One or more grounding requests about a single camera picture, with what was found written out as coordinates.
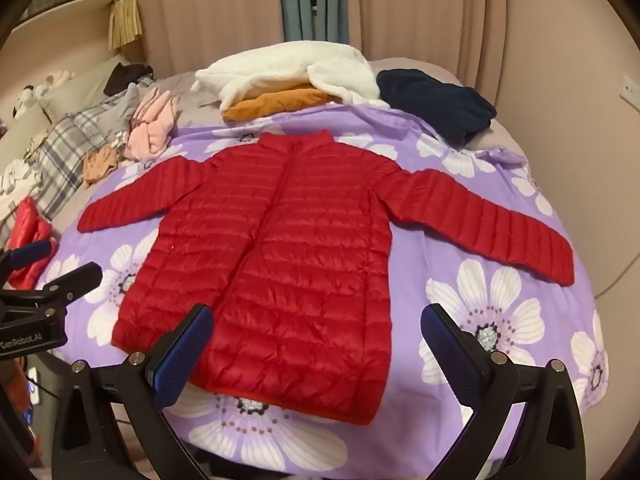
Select purple floral blanket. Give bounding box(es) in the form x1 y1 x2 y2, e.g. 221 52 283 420
47 102 610 461

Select small red shiny garment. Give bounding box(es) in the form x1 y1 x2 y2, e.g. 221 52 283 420
5 196 60 288

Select white crumpled cloth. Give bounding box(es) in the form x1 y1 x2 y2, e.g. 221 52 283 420
0 157 43 213

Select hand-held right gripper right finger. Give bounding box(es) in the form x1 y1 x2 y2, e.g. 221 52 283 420
420 302 588 480

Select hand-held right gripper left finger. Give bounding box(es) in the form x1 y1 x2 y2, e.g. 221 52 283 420
52 302 216 480

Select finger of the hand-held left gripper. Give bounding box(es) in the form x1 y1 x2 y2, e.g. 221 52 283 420
0 239 54 273
40 261 104 317

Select white fleece garment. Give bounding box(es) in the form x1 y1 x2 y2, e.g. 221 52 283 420
192 40 388 111

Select beige curtain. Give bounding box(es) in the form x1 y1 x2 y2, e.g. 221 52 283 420
127 0 536 86

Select tan small garment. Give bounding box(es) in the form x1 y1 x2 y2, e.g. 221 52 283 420
82 145 123 186

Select dark device with blue lights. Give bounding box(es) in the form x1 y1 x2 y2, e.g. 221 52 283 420
0 352 58 480

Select orange garment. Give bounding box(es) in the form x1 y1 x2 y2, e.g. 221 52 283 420
222 87 343 122

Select plaid grey shirt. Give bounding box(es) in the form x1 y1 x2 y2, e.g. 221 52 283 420
37 87 143 221

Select red down jacket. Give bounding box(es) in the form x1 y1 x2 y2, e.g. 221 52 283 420
76 129 574 427

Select navy garment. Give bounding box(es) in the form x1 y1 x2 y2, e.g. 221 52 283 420
375 68 497 147

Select hanging tan cloth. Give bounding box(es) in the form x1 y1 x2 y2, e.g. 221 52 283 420
108 0 144 51

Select plush toys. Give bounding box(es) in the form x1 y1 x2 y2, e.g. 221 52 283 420
12 71 76 121

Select pink garment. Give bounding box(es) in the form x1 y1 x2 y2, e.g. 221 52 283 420
123 86 180 162

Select teal curtain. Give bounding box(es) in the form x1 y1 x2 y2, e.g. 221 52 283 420
277 0 357 46

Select white wall shelf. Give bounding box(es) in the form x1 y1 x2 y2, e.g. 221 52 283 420
15 0 128 28

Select black garment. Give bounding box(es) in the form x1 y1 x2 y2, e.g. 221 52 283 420
103 61 154 97

